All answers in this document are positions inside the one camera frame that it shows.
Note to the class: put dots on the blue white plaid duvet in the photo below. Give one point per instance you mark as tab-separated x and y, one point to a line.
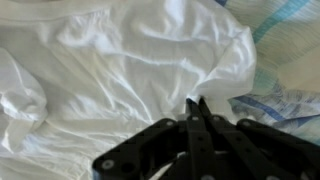
286	66

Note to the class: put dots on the white t-shirt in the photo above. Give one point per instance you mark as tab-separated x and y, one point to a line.
116	83

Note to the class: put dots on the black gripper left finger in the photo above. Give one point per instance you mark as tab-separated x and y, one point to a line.
198	143

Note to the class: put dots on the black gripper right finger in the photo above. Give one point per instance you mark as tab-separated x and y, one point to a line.
240	146

